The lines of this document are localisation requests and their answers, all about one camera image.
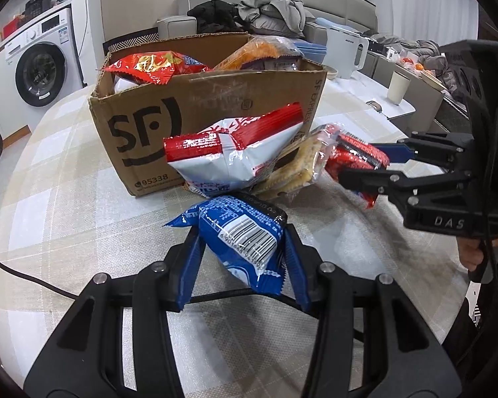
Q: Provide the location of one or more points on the red white snack bag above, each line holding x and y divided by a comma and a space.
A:
232, 153

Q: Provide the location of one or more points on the black white patterned cushion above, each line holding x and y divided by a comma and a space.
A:
128, 41

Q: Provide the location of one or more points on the beige cup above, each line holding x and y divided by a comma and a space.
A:
398, 89

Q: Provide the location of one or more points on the red container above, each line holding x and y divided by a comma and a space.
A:
13, 25

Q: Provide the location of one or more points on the blue snack packet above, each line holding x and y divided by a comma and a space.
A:
240, 236

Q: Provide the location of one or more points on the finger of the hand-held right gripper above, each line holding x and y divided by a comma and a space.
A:
398, 152
369, 180

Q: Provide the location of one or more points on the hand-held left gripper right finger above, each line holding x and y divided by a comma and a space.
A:
297, 273

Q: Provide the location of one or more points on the black jacket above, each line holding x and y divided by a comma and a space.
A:
215, 14

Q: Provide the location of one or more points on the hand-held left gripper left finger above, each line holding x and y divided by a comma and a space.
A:
191, 273

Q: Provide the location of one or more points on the grey clothing pile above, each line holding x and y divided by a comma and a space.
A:
278, 10

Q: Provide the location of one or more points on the clear cracker packet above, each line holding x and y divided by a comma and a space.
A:
290, 170

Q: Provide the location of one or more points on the white electric kettle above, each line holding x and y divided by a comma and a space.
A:
344, 52

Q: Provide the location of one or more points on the blue bowl stack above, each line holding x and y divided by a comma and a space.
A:
313, 52

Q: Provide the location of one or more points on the grey crumpled cloth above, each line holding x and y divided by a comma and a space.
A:
433, 58

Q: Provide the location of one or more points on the person's dark clothing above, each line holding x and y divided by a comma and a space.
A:
481, 340

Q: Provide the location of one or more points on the brown cardboard box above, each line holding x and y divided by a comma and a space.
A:
149, 124

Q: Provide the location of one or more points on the red yellow snack bag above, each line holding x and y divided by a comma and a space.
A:
153, 66

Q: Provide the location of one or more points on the checked tablecloth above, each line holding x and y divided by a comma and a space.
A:
66, 174

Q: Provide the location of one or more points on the white washing machine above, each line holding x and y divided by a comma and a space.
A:
41, 62

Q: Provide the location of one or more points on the white marble coffee table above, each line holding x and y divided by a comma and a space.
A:
357, 91

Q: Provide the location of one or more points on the light blue pillow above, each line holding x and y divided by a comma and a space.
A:
323, 22

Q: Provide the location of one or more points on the orange snack bag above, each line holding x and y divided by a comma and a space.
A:
257, 52

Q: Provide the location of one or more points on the beige bowl stack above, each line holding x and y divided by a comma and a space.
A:
331, 71

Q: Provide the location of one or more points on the red snack packet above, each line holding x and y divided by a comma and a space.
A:
348, 153

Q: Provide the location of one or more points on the beige sofa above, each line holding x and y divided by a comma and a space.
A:
348, 8

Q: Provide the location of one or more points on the person's right hand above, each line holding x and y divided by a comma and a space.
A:
471, 253

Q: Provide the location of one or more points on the beige earbuds case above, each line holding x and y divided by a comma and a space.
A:
373, 106

